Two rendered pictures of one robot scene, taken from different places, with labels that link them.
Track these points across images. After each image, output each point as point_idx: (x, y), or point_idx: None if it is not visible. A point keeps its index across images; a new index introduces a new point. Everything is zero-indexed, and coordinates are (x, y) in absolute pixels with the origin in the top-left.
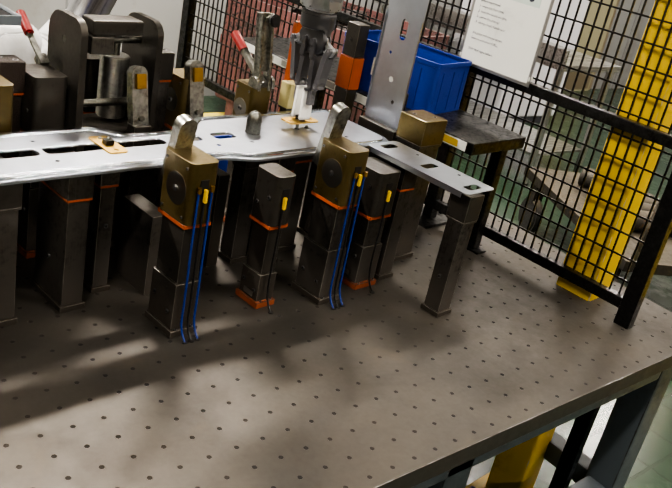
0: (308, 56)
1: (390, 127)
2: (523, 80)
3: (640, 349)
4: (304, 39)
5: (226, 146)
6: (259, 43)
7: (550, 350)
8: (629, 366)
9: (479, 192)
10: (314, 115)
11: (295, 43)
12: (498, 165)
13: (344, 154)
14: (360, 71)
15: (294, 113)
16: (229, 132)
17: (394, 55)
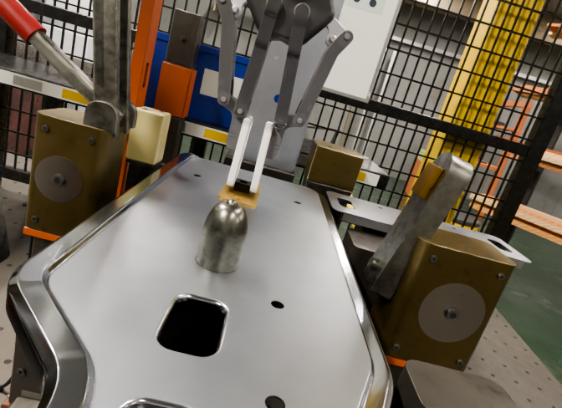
0: (267, 50)
1: (279, 168)
2: (362, 95)
3: (503, 332)
4: (276, 6)
5: (296, 391)
6: (109, 16)
7: (512, 385)
8: (534, 359)
9: (518, 252)
10: (195, 169)
11: (234, 17)
12: None
13: (498, 272)
14: (192, 89)
15: (235, 180)
16: (185, 293)
17: (284, 62)
